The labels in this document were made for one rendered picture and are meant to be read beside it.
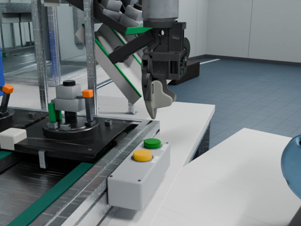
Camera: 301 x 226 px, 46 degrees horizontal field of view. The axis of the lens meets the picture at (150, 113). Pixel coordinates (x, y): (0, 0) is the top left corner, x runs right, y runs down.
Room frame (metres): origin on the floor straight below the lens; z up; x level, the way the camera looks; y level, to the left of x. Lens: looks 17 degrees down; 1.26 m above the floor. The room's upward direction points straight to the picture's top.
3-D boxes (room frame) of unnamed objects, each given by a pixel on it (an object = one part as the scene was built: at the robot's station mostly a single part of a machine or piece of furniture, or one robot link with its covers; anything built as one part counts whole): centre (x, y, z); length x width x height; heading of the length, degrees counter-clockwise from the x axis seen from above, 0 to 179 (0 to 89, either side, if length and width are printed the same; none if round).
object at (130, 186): (0.68, 0.02, 0.93); 0.21 x 0.07 x 0.06; 162
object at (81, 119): (0.83, 0.20, 0.98); 0.14 x 0.14 x 0.02
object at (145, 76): (0.73, 0.00, 1.12); 0.05 x 0.02 x 0.09; 162
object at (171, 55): (0.75, -0.03, 1.18); 0.09 x 0.08 x 0.12; 72
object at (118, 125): (0.83, 0.20, 0.96); 0.24 x 0.24 x 0.02; 72
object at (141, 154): (0.68, 0.02, 0.96); 0.04 x 0.04 x 0.02
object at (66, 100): (0.83, 0.20, 1.06); 0.08 x 0.04 x 0.07; 72
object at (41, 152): (0.71, 0.23, 0.95); 0.01 x 0.01 x 0.04; 72
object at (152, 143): (0.75, 0.00, 0.96); 0.04 x 0.04 x 0.02
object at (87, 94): (0.82, 0.16, 1.04); 0.04 x 0.02 x 0.08; 72
